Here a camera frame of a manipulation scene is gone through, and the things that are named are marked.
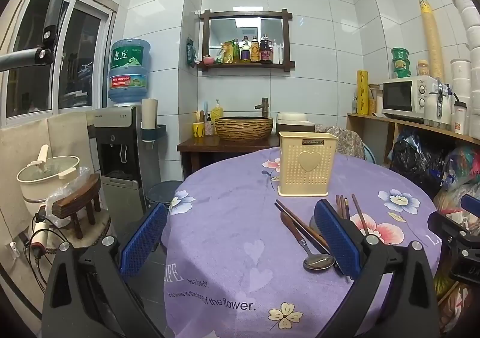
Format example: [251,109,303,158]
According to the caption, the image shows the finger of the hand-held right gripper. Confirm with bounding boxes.
[427,210,480,246]
[460,194,480,217]

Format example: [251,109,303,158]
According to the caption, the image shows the floral patterned cloth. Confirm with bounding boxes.
[315,125,367,161]

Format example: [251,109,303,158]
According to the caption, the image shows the light wooden shelf unit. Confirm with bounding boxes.
[345,112,480,174]

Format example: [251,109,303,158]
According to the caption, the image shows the beige paper cup tube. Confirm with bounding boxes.
[141,98,158,142]

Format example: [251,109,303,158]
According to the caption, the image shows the white microwave oven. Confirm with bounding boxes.
[381,75,439,122]

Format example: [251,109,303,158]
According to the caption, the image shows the white handheld appliance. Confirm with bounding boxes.
[30,219,51,253]

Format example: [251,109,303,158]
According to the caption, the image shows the wooden framed mirror shelf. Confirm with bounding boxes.
[198,8,293,73]

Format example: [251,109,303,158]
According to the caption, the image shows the cream electric cooking pot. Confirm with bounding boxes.
[16,144,82,212]

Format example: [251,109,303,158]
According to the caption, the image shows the blue water jug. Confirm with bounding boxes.
[107,38,152,107]

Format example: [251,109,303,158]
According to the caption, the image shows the blue grey cup holder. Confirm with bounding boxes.
[142,123,167,142]

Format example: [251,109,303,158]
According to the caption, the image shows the glass storage jar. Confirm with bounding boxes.
[368,84,382,116]

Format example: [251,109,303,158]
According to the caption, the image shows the black plastic bag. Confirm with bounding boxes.
[389,127,448,189]

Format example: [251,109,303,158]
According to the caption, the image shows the stack of white foam bowls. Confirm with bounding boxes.
[445,0,480,116]

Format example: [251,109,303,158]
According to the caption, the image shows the dark wooden washstand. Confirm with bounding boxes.
[176,135,280,182]

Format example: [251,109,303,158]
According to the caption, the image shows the clear plastic bag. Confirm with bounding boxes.
[45,166,93,228]

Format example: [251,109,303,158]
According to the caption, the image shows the white thermos jug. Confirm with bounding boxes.
[423,78,453,131]

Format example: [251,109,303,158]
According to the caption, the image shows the purple floral tablecloth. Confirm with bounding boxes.
[162,147,440,338]

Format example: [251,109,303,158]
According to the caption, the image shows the dark soy sauce bottle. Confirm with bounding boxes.
[259,34,273,64]

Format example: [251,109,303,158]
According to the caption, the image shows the grey water dispenser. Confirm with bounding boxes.
[86,105,161,219]

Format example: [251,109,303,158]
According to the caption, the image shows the cream brown rice cooker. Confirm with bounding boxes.
[276,112,316,134]

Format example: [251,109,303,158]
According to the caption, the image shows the black power cable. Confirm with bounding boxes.
[22,211,77,295]

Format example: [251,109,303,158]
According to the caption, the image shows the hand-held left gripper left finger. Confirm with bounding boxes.
[42,203,168,338]

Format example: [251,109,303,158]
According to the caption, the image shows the tall stack of paper cups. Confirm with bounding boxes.
[418,0,443,79]

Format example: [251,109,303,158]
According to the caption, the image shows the black chopstick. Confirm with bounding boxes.
[274,199,340,269]

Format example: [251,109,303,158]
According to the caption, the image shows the dark round stool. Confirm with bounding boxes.
[145,180,185,206]

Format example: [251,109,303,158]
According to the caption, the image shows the bronze bamboo style faucet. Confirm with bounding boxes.
[254,97,270,118]

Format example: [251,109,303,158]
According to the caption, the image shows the yellow wrapped roll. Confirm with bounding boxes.
[356,69,370,115]

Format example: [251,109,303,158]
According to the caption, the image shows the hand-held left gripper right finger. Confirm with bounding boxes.
[313,198,440,338]

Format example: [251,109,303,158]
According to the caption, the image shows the sliding glass window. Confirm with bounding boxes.
[0,0,118,126]

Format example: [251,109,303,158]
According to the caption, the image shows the green wipes packet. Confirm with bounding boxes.
[186,37,198,67]

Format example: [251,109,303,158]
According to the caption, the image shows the dark wooden stool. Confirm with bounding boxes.
[52,173,103,240]

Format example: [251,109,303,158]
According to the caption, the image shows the brown woven wash basin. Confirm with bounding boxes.
[214,116,274,142]

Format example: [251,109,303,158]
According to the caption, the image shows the yellow soap pump bottle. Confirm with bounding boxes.
[210,99,225,123]

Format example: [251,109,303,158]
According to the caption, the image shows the white drink cup with straw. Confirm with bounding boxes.
[452,94,469,135]

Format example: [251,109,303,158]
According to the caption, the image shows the cream plastic utensil basket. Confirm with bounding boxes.
[277,131,339,197]

